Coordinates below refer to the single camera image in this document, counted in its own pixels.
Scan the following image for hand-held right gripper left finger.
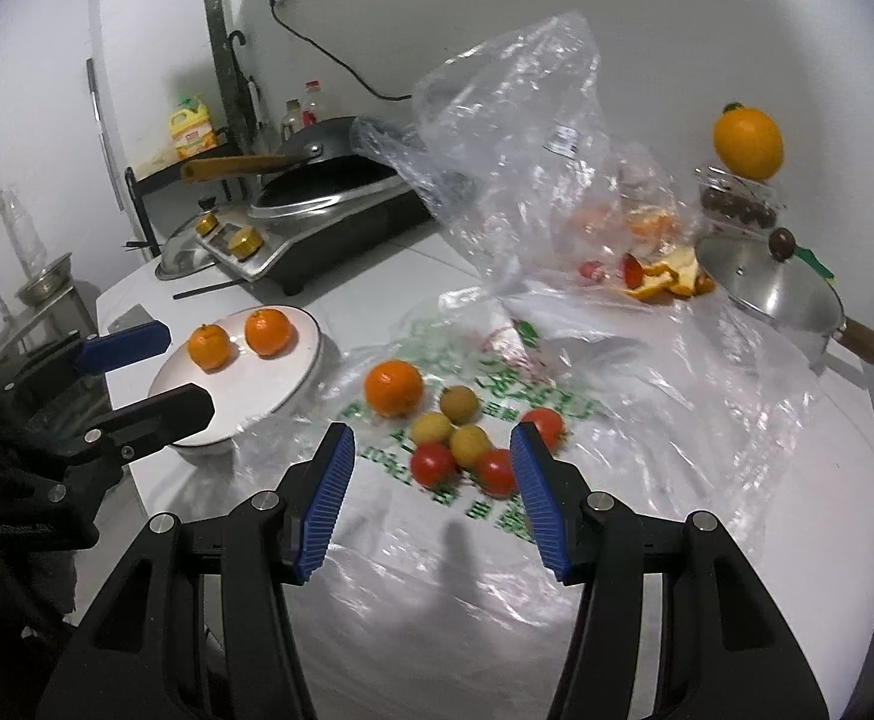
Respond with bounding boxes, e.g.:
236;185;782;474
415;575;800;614
69;422;355;720

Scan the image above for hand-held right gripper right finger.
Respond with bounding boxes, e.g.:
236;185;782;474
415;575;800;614
510;421;832;720

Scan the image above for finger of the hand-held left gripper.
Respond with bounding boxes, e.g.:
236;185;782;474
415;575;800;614
0;319;169;391
2;382;217;518

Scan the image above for small red tomato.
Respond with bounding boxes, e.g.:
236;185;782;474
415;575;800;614
410;441;459;488
519;408;567;452
476;448;519;498

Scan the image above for mandarin orange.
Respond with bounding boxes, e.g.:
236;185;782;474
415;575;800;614
245;308;292;357
364;360;425;419
187;323;231;371

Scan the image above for white plate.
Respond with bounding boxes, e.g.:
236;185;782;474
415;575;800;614
146;305;323;455

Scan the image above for clear box of dark fruits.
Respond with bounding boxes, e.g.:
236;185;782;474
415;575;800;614
696;169;783;230

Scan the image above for steel stand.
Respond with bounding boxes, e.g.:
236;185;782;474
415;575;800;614
0;281;104;391

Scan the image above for black chopstick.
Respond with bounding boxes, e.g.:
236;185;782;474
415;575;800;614
173;277;247;299

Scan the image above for steel bowl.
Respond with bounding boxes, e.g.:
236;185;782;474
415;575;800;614
15;253;74;307

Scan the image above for steel pot lid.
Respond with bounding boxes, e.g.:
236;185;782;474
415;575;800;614
154;223;219;282

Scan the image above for green printed plastic bag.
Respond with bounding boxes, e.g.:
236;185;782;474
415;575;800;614
309;281;821;661

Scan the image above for black metal rack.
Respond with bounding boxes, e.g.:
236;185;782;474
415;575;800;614
123;150;258;260

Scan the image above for clear plastic bottle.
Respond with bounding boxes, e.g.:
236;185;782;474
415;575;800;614
0;191;48;278

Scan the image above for yellow detergent bottle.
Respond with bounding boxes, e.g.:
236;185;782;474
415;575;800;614
169;94;217;161

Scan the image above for steel induction cooker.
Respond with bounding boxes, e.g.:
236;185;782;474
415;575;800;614
195;157;438;297

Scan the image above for orange peel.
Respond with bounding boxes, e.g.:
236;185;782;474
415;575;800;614
617;247;716;302

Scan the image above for steel pot with lid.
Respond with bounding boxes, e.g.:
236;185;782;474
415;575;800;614
696;229;874;376

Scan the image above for dark vertical pipe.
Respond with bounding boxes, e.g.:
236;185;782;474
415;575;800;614
198;0;254;203

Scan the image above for green and yellow sponge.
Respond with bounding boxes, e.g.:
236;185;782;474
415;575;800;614
793;244;836;282

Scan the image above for clear plastic bag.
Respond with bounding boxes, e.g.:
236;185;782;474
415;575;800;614
351;11;708;301

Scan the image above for large orange with leaf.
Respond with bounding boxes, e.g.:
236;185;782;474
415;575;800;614
712;101;785;181

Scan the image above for folded umbrella with hook handle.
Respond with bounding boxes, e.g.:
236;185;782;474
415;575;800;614
227;28;265;155

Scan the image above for black wok with wooden handle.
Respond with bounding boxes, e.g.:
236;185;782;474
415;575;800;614
182;116;378;185

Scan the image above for black cooker power cable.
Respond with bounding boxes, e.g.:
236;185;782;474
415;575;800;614
268;0;414;102

